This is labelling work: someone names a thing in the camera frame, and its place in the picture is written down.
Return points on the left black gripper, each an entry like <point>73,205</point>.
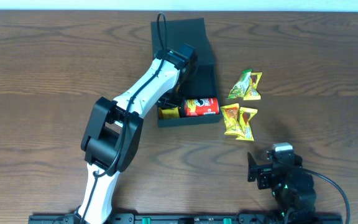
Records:
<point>165,102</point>

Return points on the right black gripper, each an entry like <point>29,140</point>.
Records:
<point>262,171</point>

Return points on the red Pringles can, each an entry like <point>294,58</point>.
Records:
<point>201,107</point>

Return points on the yellow biscuit packet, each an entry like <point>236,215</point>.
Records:
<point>170,113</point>

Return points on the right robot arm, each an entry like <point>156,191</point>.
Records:
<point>291,187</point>

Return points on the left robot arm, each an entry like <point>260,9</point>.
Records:
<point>112,135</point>

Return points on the black open gift box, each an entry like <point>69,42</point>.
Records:
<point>203,84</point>

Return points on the yellow candy packet lower right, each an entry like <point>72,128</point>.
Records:
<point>245,115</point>

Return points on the yellow candy packet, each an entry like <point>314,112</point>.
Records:
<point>230,115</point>
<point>252,93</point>
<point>245,115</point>

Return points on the yellow candy packet lower left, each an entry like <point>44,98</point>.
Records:
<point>230,115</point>

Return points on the green snack packet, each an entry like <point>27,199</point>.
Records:
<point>241,86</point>

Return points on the yellow candy packet upper right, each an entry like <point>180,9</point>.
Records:
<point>252,93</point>

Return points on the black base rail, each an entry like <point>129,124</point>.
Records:
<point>129,218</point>

